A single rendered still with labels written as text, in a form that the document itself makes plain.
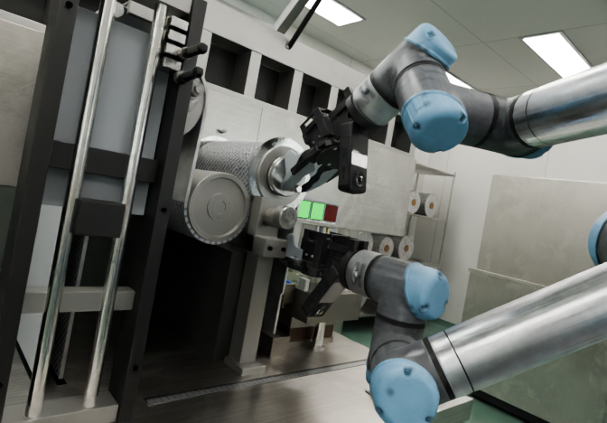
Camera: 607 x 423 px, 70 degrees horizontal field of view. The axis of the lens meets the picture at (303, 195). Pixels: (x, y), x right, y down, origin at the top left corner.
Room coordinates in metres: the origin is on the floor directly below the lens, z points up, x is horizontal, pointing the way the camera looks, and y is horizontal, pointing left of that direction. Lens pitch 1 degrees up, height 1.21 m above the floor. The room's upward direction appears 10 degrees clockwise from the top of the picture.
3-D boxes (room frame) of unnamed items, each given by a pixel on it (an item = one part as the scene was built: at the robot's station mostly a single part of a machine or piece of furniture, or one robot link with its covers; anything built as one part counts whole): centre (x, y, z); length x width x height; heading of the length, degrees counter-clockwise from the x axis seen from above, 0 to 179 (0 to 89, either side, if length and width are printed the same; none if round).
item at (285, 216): (0.75, 0.02, 1.18); 0.04 x 0.02 x 0.04; 132
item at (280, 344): (0.96, 0.09, 0.92); 0.28 x 0.04 x 0.04; 42
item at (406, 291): (0.66, -0.18, 1.11); 0.11 x 0.08 x 0.09; 42
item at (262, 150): (0.83, 0.05, 1.25); 0.15 x 0.01 x 0.15; 132
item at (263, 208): (0.78, 0.05, 1.05); 0.06 x 0.05 x 0.31; 42
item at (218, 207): (0.84, 0.22, 1.17); 0.26 x 0.12 x 0.12; 42
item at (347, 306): (1.07, 0.02, 1.00); 0.40 x 0.16 x 0.06; 42
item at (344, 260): (0.78, -0.07, 1.12); 0.12 x 0.08 x 0.09; 42
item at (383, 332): (0.65, -0.18, 1.01); 0.11 x 0.08 x 0.11; 171
